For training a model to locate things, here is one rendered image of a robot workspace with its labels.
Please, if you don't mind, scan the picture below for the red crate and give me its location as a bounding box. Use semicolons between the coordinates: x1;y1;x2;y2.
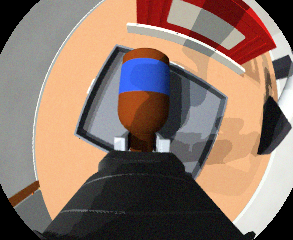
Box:
136;0;277;65

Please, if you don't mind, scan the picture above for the brown bottle with blue label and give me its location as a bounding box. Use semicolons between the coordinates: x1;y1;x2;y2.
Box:
118;48;170;152

